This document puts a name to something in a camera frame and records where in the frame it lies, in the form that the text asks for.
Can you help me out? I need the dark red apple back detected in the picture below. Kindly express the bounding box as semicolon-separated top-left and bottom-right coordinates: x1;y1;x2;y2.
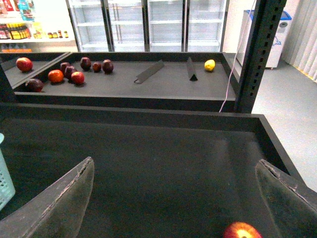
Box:
80;57;92;71

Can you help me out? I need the red apple far left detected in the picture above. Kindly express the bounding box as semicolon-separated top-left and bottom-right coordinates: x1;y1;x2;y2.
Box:
16;57;33;72

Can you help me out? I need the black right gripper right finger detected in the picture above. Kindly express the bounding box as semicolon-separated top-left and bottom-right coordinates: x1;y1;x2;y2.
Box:
255;159;317;238

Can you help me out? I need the grocery shelf with bottles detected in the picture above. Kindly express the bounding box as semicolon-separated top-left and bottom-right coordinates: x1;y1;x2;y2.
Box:
0;0;78;53

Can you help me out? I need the dark red apple right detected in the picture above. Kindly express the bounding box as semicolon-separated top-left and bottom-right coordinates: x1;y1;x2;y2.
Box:
102;59;114;74

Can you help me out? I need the flat black divider strip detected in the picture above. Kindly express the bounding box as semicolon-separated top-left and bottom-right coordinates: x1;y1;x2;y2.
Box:
134;60;164;84

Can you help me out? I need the dark red apple behind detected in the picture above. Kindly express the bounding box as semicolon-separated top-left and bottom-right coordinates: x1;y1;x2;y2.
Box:
60;62;71;74

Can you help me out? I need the red apple front cluster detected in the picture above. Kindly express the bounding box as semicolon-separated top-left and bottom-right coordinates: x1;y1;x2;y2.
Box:
71;71;85;85

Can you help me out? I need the glass door refrigerator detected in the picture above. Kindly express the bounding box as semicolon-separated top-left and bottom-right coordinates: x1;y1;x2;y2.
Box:
66;0;228;52

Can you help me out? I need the white pink cable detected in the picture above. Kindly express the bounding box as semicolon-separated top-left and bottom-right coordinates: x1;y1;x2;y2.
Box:
218;0;257;113

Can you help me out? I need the small dark red apple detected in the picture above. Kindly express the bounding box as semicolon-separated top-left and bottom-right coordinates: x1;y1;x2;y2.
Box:
92;62;102;73

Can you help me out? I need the diagonal black tray divider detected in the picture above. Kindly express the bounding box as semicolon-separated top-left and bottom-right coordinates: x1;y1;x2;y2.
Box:
5;52;71;89

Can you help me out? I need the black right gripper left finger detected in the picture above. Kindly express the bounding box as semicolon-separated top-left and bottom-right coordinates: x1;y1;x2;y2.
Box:
0;157;95;238

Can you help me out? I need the black triangular divider bar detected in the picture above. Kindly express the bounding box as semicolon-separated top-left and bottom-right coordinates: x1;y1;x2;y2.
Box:
186;57;198;81

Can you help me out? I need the yellow lemon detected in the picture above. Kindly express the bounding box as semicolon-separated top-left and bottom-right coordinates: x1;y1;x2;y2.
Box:
204;59;216;72

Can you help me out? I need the black upper display tray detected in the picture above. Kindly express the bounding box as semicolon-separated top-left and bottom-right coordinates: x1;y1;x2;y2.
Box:
0;52;237;113

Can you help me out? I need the white blue chest freezer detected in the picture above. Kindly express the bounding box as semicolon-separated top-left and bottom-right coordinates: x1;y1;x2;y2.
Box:
235;9;293;70

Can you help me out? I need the black display tray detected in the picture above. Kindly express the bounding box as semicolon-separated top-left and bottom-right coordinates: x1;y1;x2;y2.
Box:
0;104;302;238
0;52;237;113

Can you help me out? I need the light blue plastic basket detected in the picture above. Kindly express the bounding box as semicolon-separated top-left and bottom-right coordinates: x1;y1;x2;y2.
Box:
0;133;16;211

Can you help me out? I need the black lower display tray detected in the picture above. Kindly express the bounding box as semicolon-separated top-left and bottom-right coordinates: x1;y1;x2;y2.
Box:
0;104;302;238

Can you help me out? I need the orange red fruit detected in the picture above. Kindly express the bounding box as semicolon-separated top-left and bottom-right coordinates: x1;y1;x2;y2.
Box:
48;69;64;83

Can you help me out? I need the black perforated shelf post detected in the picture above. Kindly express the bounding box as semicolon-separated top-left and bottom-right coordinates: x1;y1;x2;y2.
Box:
235;0;287;114

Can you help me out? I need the dark purple fruit front left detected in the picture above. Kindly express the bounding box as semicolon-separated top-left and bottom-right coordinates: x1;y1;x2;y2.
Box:
25;78;44;92

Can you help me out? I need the red yellow apple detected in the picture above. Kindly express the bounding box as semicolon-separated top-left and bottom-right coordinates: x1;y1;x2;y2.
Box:
222;222;262;238

